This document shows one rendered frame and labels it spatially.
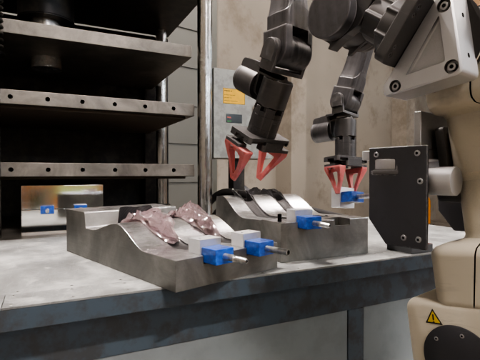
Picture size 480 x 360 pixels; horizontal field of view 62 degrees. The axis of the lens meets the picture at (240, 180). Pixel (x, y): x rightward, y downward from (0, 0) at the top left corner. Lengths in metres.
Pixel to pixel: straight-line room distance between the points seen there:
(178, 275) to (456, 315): 0.43
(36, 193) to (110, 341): 0.86
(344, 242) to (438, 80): 0.57
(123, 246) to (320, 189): 5.68
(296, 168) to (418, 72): 5.05
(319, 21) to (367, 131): 6.86
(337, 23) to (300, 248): 0.52
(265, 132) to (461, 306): 0.42
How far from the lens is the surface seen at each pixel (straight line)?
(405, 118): 8.05
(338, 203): 1.09
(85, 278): 0.84
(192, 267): 0.71
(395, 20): 0.55
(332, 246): 0.99
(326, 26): 0.63
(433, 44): 0.56
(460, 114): 0.70
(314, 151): 6.31
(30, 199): 1.56
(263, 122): 0.73
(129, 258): 0.83
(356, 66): 1.13
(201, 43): 1.69
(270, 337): 0.93
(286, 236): 0.91
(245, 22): 5.68
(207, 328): 0.85
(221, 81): 1.82
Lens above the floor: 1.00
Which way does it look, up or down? 1 degrees down
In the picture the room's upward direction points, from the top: straight up
